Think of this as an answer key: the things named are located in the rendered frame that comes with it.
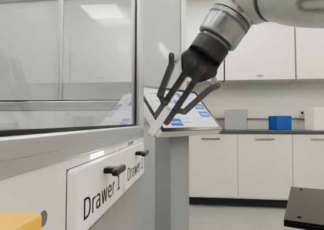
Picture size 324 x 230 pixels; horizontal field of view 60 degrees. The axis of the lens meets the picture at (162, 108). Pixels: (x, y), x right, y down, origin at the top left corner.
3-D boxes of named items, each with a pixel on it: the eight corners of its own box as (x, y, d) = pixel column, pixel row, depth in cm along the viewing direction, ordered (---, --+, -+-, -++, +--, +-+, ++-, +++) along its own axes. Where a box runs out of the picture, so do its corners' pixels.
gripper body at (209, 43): (229, 56, 62) (205, 91, 62) (197, 35, 63) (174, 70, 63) (234, 47, 54) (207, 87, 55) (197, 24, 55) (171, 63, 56)
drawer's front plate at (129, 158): (143, 172, 105) (143, 142, 105) (125, 191, 76) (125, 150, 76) (139, 171, 105) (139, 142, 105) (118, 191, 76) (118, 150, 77)
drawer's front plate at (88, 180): (122, 193, 74) (122, 151, 74) (76, 240, 45) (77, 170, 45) (115, 193, 74) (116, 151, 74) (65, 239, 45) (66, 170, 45)
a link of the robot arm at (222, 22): (210, 15, 63) (195, 37, 64) (213, -3, 54) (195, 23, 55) (244, 36, 62) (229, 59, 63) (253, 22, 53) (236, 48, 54)
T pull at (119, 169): (126, 170, 63) (126, 164, 63) (116, 176, 55) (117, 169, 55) (110, 169, 63) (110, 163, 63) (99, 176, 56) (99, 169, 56)
